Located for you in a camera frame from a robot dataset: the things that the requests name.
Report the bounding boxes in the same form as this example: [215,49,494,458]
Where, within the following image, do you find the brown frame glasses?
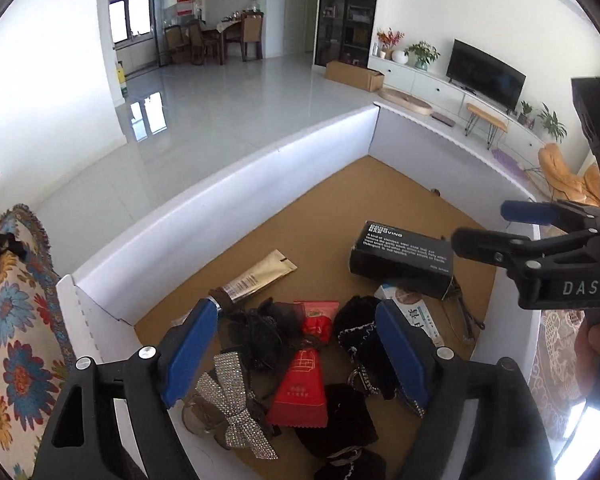
[442,276,486,344]

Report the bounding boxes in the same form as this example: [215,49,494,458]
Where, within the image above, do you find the floral sofa cushion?
[0,204,76,479]

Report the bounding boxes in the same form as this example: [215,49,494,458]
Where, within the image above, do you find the black glass display cabinet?
[314,0,377,67]

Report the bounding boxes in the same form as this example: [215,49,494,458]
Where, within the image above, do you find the white tv cabinet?
[367,56,545,167]

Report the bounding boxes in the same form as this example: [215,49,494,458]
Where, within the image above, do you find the dining table with chairs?
[163,11,264,65]

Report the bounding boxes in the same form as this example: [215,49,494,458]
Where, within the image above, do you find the black rectangular box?
[349,221,454,300]

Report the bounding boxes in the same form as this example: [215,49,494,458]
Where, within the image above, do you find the black feather hair claw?
[218,298,304,401]

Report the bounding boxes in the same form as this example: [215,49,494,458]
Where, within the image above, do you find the black fluffy pouch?
[296,296,419,479]

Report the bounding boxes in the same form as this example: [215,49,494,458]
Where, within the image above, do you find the white cardboard storage box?
[57,104,540,479]

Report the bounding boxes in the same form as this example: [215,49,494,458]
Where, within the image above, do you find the black television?
[446,39,526,112]

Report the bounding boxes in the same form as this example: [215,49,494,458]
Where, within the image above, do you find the white blue ointment box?
[374,284,444,348]

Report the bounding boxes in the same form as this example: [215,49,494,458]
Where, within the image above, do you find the cardboard box on floor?
[325,61,385,92]

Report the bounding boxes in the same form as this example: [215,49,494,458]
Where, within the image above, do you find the gold silver cosmetic tube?
[204,249,297,314]

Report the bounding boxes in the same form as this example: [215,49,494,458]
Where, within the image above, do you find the orange rocking chair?
[538,143,600,207]

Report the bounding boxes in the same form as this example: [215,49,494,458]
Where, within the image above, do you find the person's right hand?
[574,321,600,359]

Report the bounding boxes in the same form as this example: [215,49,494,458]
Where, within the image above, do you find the rhinestone bow hair clip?
[182,351,278,460]

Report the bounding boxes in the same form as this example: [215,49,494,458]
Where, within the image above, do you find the wooden side stool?
[464,103,508,151]

